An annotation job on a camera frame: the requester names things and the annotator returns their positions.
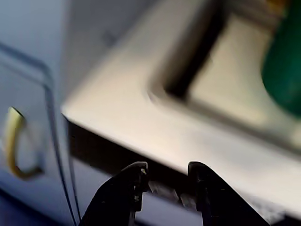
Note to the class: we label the white toy sink basin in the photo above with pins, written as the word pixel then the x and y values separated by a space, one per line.
pixel 235 70

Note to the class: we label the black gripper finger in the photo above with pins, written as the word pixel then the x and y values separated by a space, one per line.
pixel 218 202
pixel 117 200

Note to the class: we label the blue shopping list cabinet door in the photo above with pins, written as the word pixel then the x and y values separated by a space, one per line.
pixel 26 94

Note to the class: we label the dark green toy item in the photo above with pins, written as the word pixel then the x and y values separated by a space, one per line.
pixel 282 70

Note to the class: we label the light blue toy kitchen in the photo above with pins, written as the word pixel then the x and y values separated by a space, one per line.
pixel 131 117

